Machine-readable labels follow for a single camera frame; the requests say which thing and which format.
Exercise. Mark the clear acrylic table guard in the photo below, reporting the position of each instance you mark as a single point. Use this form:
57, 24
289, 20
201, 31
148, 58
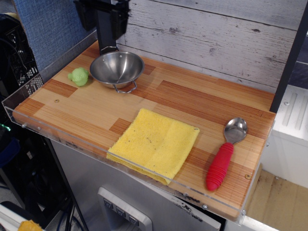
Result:
90, 119

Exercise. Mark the white ribbed cabinet right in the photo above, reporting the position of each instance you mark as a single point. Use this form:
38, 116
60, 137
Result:
286, 152

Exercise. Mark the dark grey left post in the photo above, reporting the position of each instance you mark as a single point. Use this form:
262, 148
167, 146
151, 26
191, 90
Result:
104, 32

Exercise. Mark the stainless steel appliance below table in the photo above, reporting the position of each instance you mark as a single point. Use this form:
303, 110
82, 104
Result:
113, 199

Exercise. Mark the dark grey post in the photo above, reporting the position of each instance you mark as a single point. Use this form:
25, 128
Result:
291, 61
104, 32

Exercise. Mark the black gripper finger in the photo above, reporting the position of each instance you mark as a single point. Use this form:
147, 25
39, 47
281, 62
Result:
119, 21
86, 14

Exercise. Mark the dark grey right post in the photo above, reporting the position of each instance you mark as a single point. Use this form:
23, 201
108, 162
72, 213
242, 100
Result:
291, 61

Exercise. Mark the red handled metal spoon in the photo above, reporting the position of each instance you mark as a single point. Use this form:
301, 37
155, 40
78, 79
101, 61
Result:
234, 132

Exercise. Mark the yellow object bottom left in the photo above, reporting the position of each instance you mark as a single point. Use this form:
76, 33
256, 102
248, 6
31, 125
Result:
29, 225

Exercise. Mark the steel bowl with wire handles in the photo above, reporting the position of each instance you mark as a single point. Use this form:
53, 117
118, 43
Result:
118, 70

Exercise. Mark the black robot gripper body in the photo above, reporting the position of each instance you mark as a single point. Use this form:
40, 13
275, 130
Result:
121, 5

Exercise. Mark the yellow folded cloth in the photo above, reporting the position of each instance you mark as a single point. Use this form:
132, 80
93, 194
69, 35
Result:
154, 145

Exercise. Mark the green toy figure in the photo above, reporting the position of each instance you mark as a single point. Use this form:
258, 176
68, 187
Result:
79, 76

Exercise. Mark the black plastic crate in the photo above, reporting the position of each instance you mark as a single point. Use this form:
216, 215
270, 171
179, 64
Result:
17, 62

